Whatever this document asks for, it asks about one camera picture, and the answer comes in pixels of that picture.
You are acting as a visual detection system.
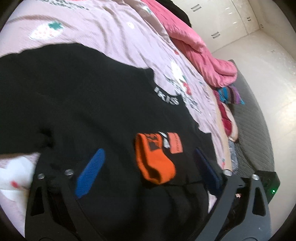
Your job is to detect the black sweatshirt with orange cuffs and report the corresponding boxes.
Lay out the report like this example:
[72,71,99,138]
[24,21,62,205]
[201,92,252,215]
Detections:
[1,44,216,240]

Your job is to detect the grey quilted floor mat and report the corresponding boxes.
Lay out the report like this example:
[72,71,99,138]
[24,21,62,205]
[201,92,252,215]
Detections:
[228,71,274,177]

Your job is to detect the red patterned cloth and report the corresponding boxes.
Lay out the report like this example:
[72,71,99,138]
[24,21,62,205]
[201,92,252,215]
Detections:
[213,90,232,137]

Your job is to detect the striped multicolour cloth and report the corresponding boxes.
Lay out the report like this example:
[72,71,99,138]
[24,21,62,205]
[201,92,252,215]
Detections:
[218,84,245,104]

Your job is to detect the pink quilted blanket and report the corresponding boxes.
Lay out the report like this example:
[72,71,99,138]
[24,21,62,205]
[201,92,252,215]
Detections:
[144,0,238,87]

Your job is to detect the white built-in wardrobe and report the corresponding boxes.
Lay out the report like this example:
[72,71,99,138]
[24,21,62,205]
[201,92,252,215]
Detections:
[173,0,259,52]

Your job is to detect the lilac strawberry print bedspread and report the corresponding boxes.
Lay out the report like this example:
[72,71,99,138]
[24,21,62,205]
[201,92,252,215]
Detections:
[1,1,224,217]

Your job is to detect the black garment on bed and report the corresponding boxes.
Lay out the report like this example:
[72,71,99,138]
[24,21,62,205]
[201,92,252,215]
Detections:
[157,0,192,27]

